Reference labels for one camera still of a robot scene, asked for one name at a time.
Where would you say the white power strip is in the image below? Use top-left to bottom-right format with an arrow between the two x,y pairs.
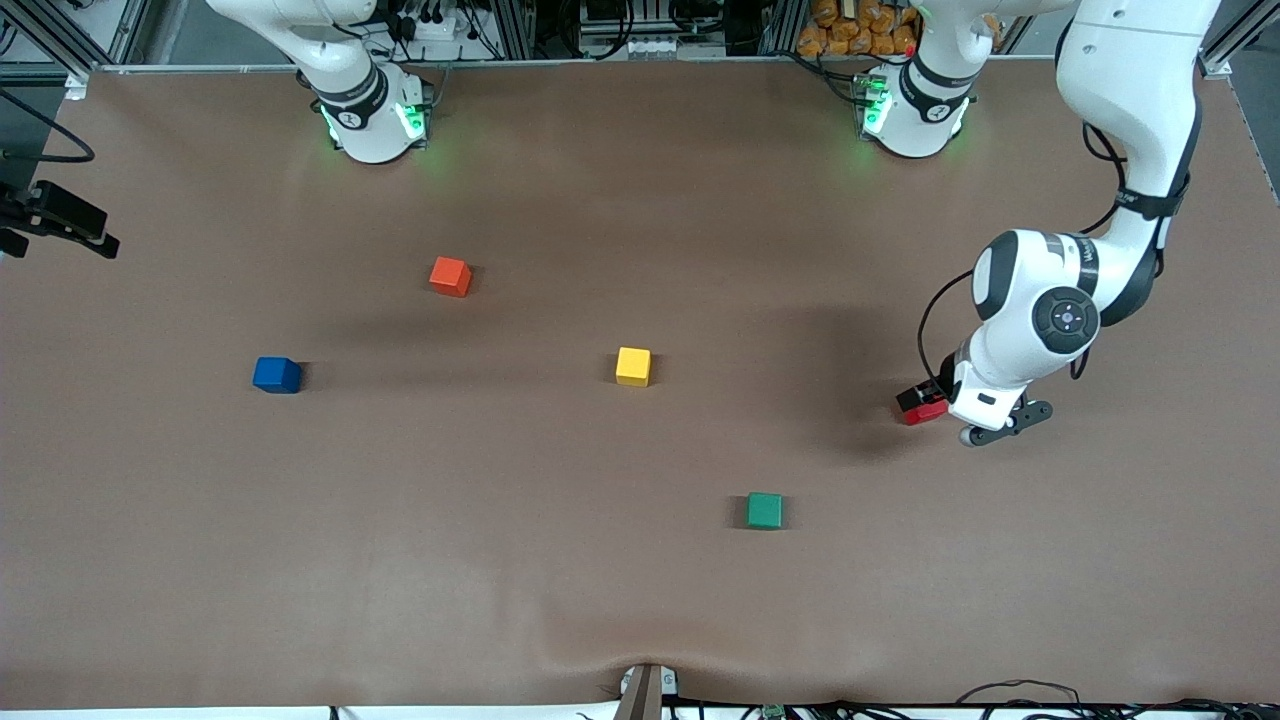
385,8 -> 471,46

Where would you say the orange cube block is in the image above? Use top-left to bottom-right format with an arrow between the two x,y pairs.
429,256 -> 473,299

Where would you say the black floor cable bundle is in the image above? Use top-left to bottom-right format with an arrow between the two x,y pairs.
955,680 -> 1280,720

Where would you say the blue cube block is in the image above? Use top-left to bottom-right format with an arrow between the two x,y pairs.
252,356 -> 303,395

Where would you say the bag of orange packets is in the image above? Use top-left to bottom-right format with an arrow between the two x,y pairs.
795,0 -> 921,58

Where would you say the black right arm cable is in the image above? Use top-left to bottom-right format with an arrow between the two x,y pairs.
0,88 -> 97,164

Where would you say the aluminium frame profile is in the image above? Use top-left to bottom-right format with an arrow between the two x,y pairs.
0,0 -> 151,76
1205,0 -> 1280,79

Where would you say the aluminium frame post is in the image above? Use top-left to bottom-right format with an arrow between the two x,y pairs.
495,0 -> 536,59
765,0 -> 801,56

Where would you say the brown table mat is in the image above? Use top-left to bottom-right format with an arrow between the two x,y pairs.
0,55 -> 1280,711

